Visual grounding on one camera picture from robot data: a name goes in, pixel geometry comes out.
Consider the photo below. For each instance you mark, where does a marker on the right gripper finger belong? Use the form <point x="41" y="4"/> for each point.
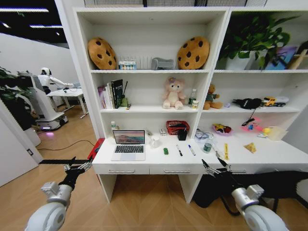
<point x="209" y="168"/>
<point x="223" y="164"/>

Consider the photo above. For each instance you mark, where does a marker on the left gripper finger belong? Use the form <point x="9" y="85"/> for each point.
<point x="69" y="165"/>
<point x="86" y="165"/>

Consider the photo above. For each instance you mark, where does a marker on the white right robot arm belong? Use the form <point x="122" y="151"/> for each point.
<point x="255" y="211"/>

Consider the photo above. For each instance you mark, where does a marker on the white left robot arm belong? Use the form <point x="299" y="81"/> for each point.
<point x="51" y="211"/>

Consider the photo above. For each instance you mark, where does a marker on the black floor strip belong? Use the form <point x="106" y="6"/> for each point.
<point x="60" y="161"/>

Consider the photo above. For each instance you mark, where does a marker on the yellow paper strip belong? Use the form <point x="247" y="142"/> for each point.
<point x="226" y="151"/>

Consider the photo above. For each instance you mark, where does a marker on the green drink can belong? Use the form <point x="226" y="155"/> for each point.
<point x="207" y="148"/>

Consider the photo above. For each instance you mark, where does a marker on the red flat box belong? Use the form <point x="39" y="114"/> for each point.
<point x="97" y="146"/>

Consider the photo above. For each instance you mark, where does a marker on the blue marker pen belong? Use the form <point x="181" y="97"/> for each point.
<point x="191" y="149"/>

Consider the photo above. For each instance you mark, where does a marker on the yellow snack packet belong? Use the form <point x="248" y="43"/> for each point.
<point x="250" y="147"/>

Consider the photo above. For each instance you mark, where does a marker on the clear plastic bag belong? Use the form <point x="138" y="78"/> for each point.
<point x="203" y="136"/>

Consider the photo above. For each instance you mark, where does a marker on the black marker pen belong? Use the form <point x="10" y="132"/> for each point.
<point x="179" y="150"/>

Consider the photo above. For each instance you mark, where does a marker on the colourful toy bouquet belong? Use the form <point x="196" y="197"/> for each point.
<point x="222" y="129"/>

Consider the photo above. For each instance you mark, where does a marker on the black pen holder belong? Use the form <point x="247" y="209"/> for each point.
<point x="182" y="135"/>

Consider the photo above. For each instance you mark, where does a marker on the green toy car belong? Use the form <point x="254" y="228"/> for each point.
<point x="166" y="150"/>

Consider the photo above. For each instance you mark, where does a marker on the silver laptop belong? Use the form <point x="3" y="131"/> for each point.
<point x="129" y="145"/>

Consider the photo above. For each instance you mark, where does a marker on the clear bottle white cap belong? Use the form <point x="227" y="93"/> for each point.
<point x="114" y="126"/>

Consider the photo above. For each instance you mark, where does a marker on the pink toy set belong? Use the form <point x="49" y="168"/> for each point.
<point x="251" y="124"/>

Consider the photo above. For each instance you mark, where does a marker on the red mesh basket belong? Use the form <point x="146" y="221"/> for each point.
<point x="176" y="127"/>

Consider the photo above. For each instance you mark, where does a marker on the yellow rubber duck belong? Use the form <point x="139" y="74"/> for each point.
<point x="265" y="131"/>

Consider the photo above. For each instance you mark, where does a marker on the small white box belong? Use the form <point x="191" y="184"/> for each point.
<point x="163" y="132"/>

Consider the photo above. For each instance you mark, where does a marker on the beige paper bag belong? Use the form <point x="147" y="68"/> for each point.
<point x="276" y="133"/>

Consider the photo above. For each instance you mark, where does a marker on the small white jar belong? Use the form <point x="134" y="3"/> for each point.
<point x="195" y="104"/>

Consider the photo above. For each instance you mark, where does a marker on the black cap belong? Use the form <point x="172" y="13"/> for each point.
<point x="247" y="103"/>

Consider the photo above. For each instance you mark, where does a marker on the brown teddy bear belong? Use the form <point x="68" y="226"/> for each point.
<point x="212" y="98"/>

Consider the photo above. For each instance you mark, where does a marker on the white background table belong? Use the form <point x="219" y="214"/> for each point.
<point x="69" y="95"/>

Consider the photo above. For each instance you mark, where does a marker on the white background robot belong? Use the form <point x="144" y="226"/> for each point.
<point x="49" y="96"/>

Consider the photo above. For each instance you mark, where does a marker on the pale standing books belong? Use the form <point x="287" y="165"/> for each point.
<point x="106" y="96"/>

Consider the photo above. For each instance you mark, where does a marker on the green plastic bottle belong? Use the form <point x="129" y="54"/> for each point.
<point x="192" y="97"/>

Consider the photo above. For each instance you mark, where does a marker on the green reed diffuser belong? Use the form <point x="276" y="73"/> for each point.
<point x="124" y="99"/>

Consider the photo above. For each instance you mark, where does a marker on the black standing book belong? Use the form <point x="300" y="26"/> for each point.
<point x="117" y="93"/>

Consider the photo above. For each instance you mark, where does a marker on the yellow toy truck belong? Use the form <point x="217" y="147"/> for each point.
<point x="269" y="101"/>

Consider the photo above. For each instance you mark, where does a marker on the pink plush doll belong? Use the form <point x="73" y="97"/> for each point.
<point x="173" y="93"/>

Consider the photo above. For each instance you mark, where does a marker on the dark green leafy plant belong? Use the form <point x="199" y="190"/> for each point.
<point x="14" y="96"/>

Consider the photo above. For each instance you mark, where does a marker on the blue printed box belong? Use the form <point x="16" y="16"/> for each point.
<point x="127" y="65"/>

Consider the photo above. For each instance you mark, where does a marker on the brown cookie plush pillow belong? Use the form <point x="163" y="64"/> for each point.
<point x="101" y="54"/>
<point x="193" y="53"/>

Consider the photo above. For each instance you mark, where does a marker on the white ribbed file holder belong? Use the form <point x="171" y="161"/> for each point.
<point x="145" y="63"/>

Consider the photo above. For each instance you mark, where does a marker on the purple picture card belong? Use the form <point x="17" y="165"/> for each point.
<point x="281" y="57"/>

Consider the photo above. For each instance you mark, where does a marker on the wooden stand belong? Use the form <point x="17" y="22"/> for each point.
<point x="298" y="59"/>

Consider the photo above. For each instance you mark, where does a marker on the green potted plant white pot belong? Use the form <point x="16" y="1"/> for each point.
<point x="252" y="38"/>

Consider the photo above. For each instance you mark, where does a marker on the white shelf desk unit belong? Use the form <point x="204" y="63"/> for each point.
<point x="154" y="43"/>

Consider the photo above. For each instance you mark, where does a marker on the black wall outlet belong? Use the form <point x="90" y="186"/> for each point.
<point x="30" y="152"/>

